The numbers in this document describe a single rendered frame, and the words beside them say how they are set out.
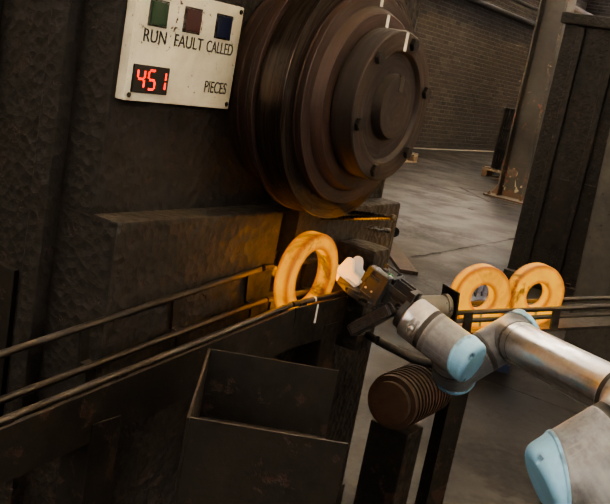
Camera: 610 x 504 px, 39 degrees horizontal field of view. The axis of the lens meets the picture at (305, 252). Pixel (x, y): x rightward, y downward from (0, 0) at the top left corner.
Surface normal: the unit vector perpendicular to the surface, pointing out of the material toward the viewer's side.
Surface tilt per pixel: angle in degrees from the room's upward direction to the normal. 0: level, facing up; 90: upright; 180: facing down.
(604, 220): 90
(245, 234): 90
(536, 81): 90
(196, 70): 90
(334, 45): 62
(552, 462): 51
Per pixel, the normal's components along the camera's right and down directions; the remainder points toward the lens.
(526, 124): -0.56, 0.08
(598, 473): 0.07, -0.17
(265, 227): 0.81, 0.27
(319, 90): -0.12, 0.13
